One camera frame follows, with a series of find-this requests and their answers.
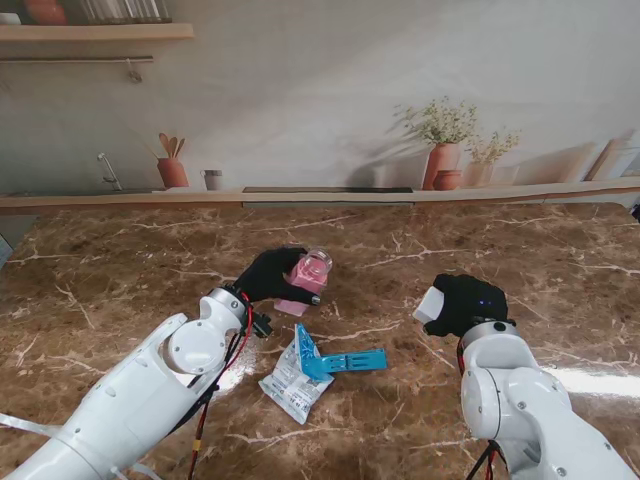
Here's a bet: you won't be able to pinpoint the blue plastic bag clip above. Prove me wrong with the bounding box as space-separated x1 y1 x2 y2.
299 324 389 382

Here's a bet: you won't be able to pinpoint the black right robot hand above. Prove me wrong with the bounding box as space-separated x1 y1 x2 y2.
423 273 516 339

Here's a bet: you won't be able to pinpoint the red black left arm cables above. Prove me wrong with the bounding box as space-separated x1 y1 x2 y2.
164 292 256 480

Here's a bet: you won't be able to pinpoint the terracotta jar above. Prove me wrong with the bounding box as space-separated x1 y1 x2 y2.
24 0 68 26

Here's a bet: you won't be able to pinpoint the tall terracotta flower vase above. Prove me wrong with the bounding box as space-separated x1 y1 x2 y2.
392 97 479 191

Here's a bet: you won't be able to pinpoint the row of glass jars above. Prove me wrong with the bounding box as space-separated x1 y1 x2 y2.
78 0 174 25

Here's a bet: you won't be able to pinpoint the white square bottle cap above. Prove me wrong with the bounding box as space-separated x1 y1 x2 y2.
412 287 446 325

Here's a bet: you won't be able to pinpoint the white strap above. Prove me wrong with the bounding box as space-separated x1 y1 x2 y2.
0 412 161 480

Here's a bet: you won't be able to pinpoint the metal hanging rail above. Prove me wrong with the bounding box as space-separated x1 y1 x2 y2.
0 54 155 84

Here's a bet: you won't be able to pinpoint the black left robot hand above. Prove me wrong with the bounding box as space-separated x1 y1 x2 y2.
232 247 322 306

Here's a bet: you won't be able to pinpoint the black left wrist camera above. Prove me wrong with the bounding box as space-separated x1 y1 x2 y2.
249 312 274 338

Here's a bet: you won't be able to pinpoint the chrome faucet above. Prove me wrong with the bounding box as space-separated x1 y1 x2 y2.
96 152 124 192

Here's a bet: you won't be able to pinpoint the wooden cutting boards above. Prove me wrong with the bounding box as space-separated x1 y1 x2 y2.
582 128 640 182

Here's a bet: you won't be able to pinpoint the red black arm cables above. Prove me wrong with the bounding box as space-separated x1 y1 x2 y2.
457 339 511 480
164 292 256 480

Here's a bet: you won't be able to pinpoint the wooden counter ledge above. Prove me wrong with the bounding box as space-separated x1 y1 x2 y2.
0 177 640 217

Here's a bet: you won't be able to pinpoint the terracotta utensil pot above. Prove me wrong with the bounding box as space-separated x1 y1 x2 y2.
157 132 191 189

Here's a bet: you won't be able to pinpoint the small terracotta pot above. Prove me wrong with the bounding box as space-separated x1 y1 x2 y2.
432 168 464 192

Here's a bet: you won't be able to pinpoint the red black right arm cables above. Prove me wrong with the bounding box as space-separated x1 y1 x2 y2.
457 339 511 480

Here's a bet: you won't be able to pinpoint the clear bottle with pink seasoning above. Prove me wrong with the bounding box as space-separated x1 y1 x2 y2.
273 248 335 318

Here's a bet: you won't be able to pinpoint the wooden wall shelf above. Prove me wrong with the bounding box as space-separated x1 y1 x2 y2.
0 23 195 42

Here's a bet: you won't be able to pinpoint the white and blue salt bag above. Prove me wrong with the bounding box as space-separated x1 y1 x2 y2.
258 323 335 425

